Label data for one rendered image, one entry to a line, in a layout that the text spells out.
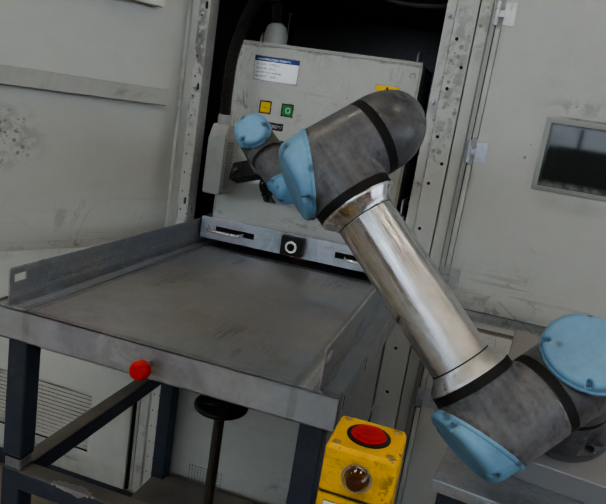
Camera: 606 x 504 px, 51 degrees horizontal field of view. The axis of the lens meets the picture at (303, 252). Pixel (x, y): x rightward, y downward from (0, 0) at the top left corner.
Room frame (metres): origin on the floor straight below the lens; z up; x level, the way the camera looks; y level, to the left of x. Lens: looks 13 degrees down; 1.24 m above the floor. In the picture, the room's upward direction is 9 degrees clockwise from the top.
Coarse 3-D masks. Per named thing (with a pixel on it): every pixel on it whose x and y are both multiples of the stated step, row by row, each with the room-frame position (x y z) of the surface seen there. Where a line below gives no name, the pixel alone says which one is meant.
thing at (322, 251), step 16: (208, 224) 1.69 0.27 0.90; (224, 224) 1.67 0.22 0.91; (240, 224) 1.66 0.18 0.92; (224, 240) 1.67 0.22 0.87; (240, 240) 1.66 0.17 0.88; (256, 240) 1.65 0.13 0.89; (272, 240) 1.64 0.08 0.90; (320, 240) 1.60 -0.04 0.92; (304, 256) 1.61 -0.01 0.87; (320, 256) 1.60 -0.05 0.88; (336, 256) 1.59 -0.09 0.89; (352, 256) 1.58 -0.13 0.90
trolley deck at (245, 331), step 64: (192, 256) 1.54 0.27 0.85; (0, 320) 1.01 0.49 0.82; (64, 320) 0.99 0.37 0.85; (128, 320) 1.03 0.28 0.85; (192, 320) 1.08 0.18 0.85; (256, 320) 1.14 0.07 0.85; (320, 320) 1.19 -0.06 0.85; (384, 320) 1.26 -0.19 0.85; (192, 384) 0.92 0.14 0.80; (256, 384) 0.89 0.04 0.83
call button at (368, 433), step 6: (360, 426) 0.66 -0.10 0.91; (366, 426) 0.66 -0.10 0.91; (372, 426) 0.67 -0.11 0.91; (354, 432) 0.65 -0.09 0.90; (360, 432) 0.65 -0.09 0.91; (366, 432) 0.65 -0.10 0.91; (372, 432) 0.65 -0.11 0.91; (378, 432) 0.65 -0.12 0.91; (360, 438) 0.64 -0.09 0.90; (366, 438) 0.64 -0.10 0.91; (372, 438) 0.64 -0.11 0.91; (378, 438) 0.64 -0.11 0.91; (384, 438) 0.65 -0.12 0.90; (372, 444) 0.63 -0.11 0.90; (378, 444) 0.63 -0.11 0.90
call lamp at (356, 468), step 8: (352, 464) 0.61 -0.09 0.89; (344, 472) 0.62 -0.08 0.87; (352, 472) 0.61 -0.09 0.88; (360, 472) 0.61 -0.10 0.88; (368, 472) 0.61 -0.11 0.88; (344, 480) 0.61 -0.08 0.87; (352, 480) 0.60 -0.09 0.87; (360, 480) 0.60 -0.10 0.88; (368, 480) 0.61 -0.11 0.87; (352, 488) 0.60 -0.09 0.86; (360, 488) 0.60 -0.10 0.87; (368, 488) 0.61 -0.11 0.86
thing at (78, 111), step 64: (0, 0) 1.35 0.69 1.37; (64, 0) 1.45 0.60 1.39; (128, 0) 1.56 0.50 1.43; (0, 64) 1.34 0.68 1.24; (64, 64) 1.46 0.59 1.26; (128, 64) 1.57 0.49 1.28; (192, 64) 1.68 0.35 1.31; (0, 128) 1.36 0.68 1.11; (64, 128) 1.46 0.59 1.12; (128, 128) 1.58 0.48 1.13; (0, 192) 1.36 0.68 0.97; (64, 192) 1.47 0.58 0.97; (128, 192) 1.60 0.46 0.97
